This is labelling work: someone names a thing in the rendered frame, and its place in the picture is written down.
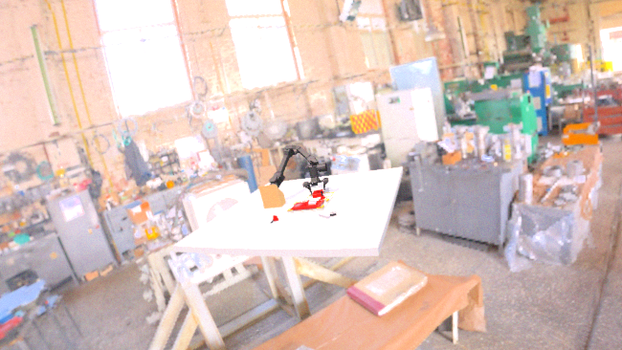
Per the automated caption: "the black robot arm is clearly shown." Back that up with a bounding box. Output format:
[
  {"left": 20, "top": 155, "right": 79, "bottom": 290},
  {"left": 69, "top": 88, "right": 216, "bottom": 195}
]
[{"left": 269, "top": 144, "right": 327, "bottom": 188}]

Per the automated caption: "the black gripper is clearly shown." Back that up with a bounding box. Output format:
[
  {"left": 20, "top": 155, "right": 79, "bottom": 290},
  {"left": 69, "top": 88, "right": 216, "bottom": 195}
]
[{"left": 302, "top": 172, "right": 329, "bottom": 195}]

